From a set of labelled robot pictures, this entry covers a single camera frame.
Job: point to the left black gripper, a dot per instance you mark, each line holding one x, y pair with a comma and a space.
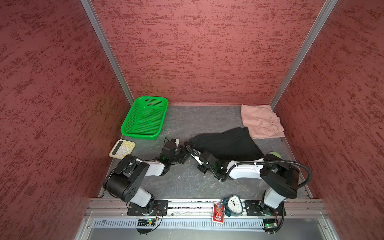
186, 155

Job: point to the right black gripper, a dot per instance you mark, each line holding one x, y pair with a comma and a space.
201, 169

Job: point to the black shorts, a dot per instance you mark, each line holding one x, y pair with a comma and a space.
232, 145

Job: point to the pink shorts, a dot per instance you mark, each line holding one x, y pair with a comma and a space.
262, 122

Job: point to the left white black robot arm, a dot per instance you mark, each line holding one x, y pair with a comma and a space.
124, 181

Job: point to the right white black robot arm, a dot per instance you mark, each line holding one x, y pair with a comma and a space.
281, 176

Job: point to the white teal alarm clock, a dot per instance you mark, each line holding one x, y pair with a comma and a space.
233, 206

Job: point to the green plastic basket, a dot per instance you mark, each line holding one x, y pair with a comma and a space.
145, 119

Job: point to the red card packet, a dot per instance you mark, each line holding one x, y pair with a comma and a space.
218, 215

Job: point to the beige yellow calculator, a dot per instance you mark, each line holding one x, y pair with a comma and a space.
121, 149

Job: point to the left small circuit board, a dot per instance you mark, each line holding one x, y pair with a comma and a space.
146, 223

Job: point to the small circuit board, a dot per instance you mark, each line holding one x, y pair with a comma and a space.
270, 225
146, 223

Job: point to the right small circuit board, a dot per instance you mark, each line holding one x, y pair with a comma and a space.
270, 225

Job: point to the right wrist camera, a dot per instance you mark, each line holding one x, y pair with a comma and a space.
206, 156

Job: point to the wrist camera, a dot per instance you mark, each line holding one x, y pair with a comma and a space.
206, 156
171, 148

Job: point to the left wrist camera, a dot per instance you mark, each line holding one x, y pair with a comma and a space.
171, 148

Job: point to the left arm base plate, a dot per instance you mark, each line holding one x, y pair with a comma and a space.
154, 208

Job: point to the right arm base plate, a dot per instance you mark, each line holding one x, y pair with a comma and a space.
253, 208

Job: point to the aluminium front rail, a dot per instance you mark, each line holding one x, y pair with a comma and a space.
193, 214

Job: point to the left aluminium corner post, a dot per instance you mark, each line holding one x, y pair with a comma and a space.
97, 26

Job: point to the aluminium corner post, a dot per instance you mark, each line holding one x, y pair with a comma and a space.
317, 26
97, 26

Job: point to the right aluminium corner post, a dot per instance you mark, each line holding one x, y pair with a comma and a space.
317, 26

